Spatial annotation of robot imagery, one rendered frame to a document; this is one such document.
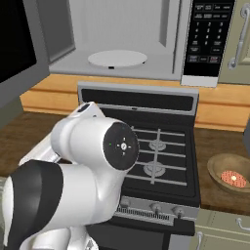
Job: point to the grey appliance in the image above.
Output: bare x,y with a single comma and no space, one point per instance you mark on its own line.
247,136

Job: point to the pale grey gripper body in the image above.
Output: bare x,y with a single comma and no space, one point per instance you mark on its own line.
40,152

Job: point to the brown wooden bowl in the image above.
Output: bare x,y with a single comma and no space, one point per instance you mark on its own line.
224,162

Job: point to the white microwave turntable plate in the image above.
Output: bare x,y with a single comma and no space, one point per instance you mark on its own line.
117,58

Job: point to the beige drawer front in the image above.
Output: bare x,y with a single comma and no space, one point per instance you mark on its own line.
218,219

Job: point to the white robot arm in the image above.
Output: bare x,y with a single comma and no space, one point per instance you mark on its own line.
81,182

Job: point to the black and steel stove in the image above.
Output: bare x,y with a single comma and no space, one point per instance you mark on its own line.
162,156

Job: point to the black microwave door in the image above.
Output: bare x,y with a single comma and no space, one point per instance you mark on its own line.
16,35

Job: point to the red round waffle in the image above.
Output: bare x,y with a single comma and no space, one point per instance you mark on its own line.
233,179

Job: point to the grey microwave oven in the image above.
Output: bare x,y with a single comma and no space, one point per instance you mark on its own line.
130,29

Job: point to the beige base cupboard door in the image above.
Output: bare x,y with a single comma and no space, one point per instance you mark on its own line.
221,242

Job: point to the grey stove knob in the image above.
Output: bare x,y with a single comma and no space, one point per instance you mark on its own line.
178,212
124,203
157,208

